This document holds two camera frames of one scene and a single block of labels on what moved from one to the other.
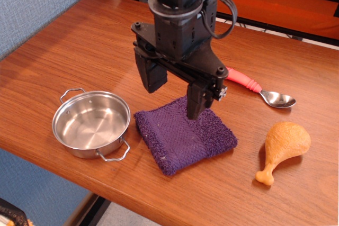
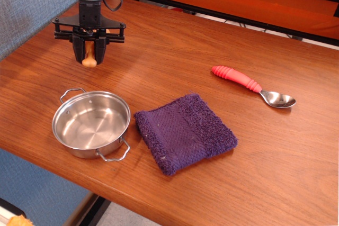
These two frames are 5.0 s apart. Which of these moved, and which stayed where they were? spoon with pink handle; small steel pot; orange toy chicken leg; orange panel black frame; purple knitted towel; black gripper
Moved: black gripper; orange toy chicken leg
Stayed: purple knitted towel; small steel pot; spoon with pink handle; orange panel black frame
